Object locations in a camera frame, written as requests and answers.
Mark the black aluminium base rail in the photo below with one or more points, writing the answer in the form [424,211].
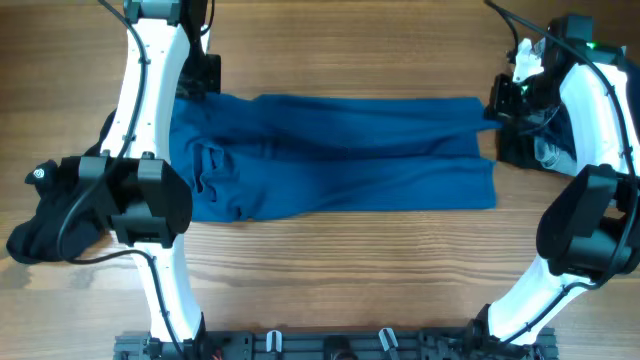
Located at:
[425,344]

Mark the folded black garment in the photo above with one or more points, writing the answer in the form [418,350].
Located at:
[516,149]

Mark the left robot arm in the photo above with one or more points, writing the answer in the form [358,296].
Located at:
[131,185]

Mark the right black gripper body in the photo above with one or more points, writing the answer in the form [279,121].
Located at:
[510,100]

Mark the blue t-shirt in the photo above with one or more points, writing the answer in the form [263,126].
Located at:
[278,156]

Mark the folded navy blue garment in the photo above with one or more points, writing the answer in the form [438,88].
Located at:
[553,139]

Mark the black t-shirt with logo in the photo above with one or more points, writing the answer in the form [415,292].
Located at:
[35,241]

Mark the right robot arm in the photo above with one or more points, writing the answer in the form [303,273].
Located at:
[590,233]

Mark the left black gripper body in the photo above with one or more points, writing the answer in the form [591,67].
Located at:
[200,75]

